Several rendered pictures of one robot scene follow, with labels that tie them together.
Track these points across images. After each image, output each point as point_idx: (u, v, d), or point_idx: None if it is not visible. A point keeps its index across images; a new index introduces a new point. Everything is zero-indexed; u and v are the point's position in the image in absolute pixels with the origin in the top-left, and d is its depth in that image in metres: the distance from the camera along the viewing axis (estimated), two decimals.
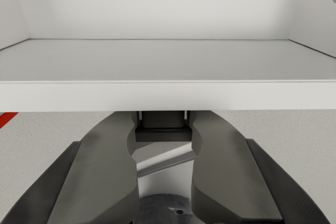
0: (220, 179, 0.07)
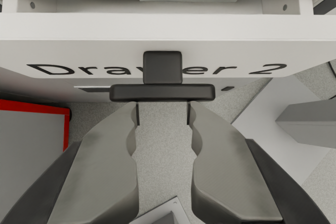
0: (220, 179, 0.07)
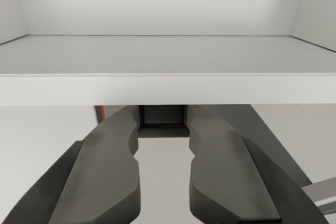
0: (218, 178, 0.07)
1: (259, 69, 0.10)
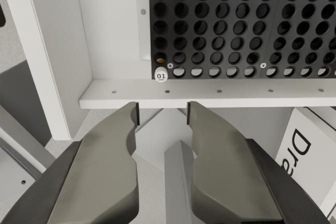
0: (220, 179, 0.07)
1: (49, 46, 0.16)
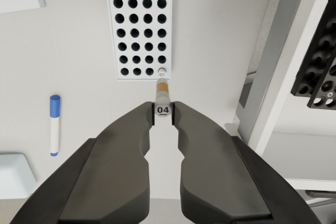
0: (208, 178, 0.07)
1: None
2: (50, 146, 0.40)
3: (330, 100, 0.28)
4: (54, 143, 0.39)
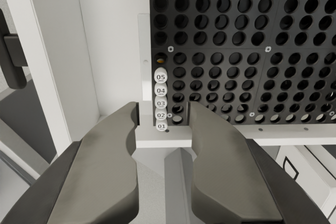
0: (220, 179, 0.07)
1: (65, 107, 0.19)
2: None
3: (141, 22, 0.23)
4: None
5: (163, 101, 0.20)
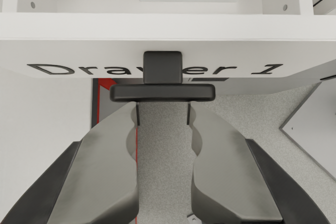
0: (220, 179, 0.07)
1: (237, 18, 0.13)
2: None
3: None
4: None
5: None
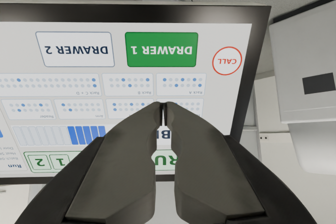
0: (202, 178, 0.07)
1: None
2: None
3: None
4: None
5: None
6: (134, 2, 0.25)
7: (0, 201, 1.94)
